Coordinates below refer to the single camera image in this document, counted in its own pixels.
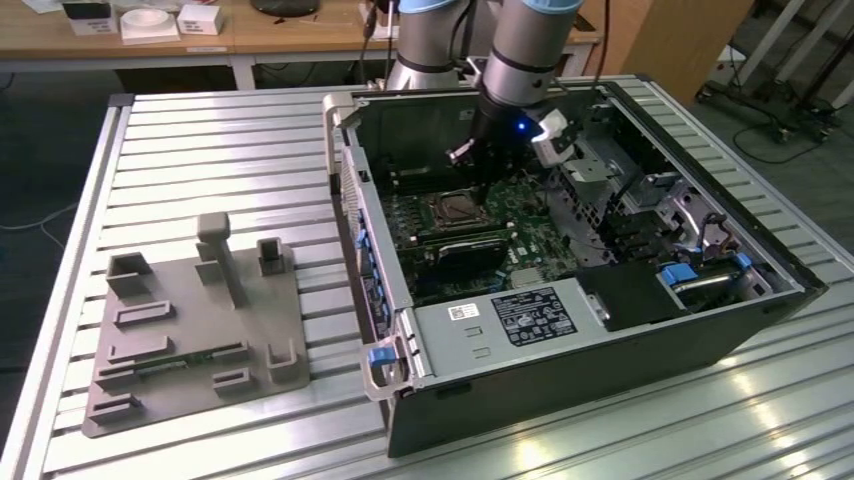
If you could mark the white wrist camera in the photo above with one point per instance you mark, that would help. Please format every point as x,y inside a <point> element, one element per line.
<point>554,145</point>

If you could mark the blue disk carrier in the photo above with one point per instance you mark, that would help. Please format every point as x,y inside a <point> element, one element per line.
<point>677,275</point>

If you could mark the silver power supply unit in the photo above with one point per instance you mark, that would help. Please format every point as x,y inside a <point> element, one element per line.
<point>467,340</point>

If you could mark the black round object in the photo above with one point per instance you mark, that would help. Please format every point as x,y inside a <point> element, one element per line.
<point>283,6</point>

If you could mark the white printed box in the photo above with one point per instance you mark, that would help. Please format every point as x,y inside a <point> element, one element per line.
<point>199,20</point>

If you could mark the grey parts rack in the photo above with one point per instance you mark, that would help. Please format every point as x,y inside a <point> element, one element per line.
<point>194,320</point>

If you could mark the small blue clip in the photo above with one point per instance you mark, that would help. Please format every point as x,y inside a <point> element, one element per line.
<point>742,262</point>

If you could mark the CPU socket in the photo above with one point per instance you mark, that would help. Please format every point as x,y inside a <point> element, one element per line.
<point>441,225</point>

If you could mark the black plastic shroud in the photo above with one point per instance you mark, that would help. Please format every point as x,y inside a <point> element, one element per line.
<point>627,295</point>

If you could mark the black RAM slot row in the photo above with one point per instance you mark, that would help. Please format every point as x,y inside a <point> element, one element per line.
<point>414,182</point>
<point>461,235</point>

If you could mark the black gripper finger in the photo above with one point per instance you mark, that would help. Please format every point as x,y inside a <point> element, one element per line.
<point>465,159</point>
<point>494,175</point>

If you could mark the blue case latch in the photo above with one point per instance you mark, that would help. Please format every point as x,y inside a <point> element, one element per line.
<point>380,355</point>

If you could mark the wooden cabinet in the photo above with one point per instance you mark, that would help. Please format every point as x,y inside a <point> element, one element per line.
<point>674,40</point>

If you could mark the green motherboard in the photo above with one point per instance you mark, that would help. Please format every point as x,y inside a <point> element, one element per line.
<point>534,240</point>

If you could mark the small white box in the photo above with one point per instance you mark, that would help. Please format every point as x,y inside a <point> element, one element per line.
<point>388,30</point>

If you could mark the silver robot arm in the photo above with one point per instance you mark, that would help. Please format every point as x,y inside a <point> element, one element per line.
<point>521,55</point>

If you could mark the white box black top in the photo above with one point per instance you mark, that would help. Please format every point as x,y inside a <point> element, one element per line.
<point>90,15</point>

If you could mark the green RAM stick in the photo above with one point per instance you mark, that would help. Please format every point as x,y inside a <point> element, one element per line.
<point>176,361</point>

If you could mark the black graphics card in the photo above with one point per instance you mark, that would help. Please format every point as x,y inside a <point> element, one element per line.
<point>470,257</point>

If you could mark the small silver heat sink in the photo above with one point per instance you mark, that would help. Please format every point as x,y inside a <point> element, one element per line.
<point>527,276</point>

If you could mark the black PC case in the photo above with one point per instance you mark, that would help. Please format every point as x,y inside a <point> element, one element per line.
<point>567,380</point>

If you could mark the wooden desk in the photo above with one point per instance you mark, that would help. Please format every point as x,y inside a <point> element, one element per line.
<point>300,35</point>
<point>54,47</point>

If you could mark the wheeled equipment cart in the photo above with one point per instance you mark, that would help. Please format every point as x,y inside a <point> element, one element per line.
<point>801,112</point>

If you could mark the silver CPU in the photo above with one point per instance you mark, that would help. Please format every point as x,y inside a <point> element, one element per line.
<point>457,208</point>

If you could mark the metal drive cage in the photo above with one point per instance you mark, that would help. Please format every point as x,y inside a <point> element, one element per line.
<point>587,175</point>

